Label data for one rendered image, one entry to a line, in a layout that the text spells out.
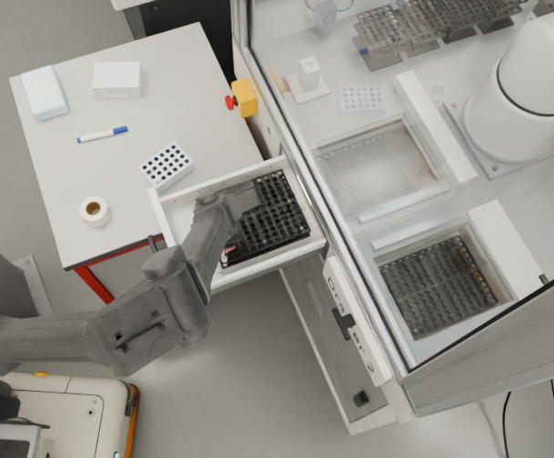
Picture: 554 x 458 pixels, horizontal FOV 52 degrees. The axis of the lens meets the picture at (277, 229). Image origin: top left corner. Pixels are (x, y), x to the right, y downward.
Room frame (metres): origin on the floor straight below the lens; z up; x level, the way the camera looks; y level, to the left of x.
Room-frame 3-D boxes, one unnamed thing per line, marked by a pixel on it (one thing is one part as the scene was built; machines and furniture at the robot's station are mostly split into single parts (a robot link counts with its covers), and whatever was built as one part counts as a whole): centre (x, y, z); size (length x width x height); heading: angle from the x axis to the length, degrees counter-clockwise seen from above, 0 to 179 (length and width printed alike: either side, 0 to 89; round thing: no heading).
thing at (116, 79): (0.97, 0.48, 0.79); 0.13 x 0.09 x 0.05; 97
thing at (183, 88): (0.82, 0.40, 0.38); 0.62 x 0.58 x 0.76; 27
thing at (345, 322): (0.30, -0.17, 0.91); 0.07 x 0.04 x 0.01; 27
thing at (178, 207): (0.54, 0.05, 0.86); 0.40 x 0.26 x 0.06; 117
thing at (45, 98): (0.91, 0.68, 0.78); 0.15 x 0.10 x 0.04; 28
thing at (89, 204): (0.57, 0.47, 0.78); 0.07 x 0.07 x 0.04
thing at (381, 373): (0.31, -0.19, 0.87); 0.29 x 0.02 x 0.11; 27
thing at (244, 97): (0.88, 0.11, 0.88); 0.07 x 0.05 x 0.07; 27
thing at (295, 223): (0.54, 0.06, 0.87); 0.22 x 0.18 x 0.06; 117
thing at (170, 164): (0.71, 0.31, 0.78); 0.12 x 0.08 x 0.04; 135
